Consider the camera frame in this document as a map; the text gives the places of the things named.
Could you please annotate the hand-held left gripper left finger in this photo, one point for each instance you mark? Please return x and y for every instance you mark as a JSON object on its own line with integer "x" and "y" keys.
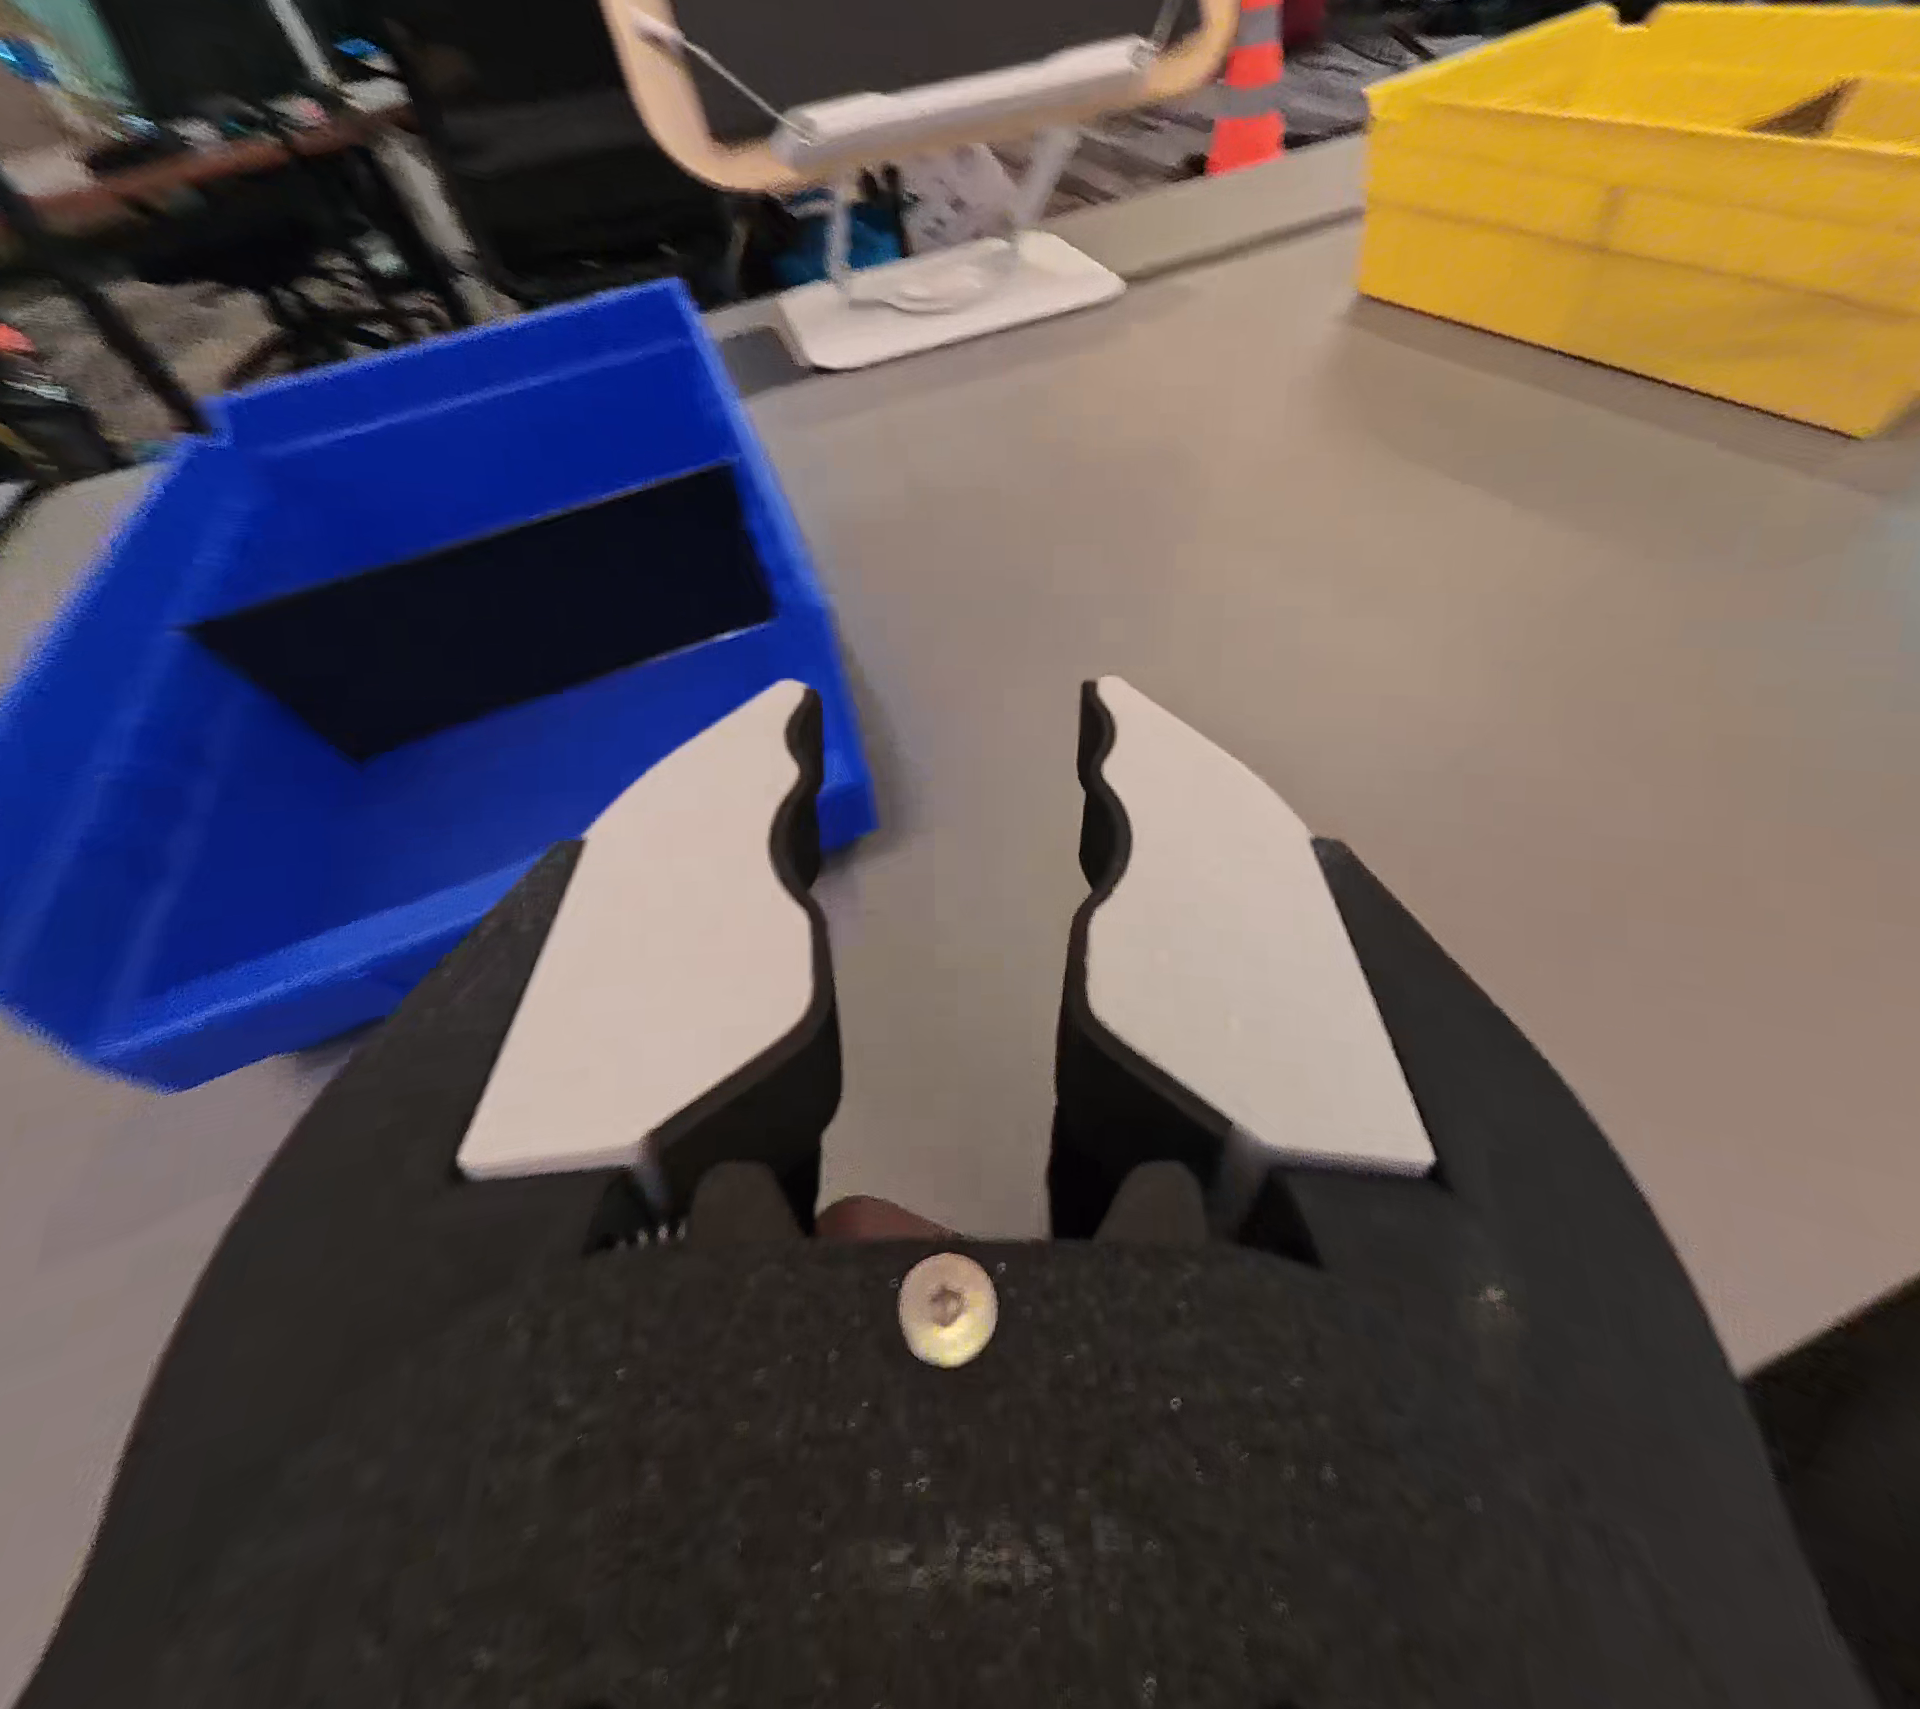
{"x": 656, "y": 973}

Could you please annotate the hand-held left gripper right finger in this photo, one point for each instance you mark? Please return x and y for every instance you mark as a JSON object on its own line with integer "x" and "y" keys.
{"x": 1244, "y": 973}

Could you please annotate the blue plastic storage bin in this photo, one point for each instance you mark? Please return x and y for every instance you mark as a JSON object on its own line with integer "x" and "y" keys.
{"x": 221, "y": 835}

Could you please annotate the yellow plastic storage bin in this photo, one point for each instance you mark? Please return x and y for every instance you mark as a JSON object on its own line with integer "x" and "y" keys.
{"x": 1619, "y": 267}

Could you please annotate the teal blue box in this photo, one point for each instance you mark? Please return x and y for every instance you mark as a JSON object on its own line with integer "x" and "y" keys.
{"x": 864, "y": 233}

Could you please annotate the white printed paper sheet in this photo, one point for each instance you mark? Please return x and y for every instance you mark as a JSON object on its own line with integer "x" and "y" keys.
{"x": 960, "y": 192}

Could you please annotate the orange traffic cone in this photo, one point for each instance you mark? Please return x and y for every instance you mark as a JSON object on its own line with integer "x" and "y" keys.
{"x": 1253, "y": 90}

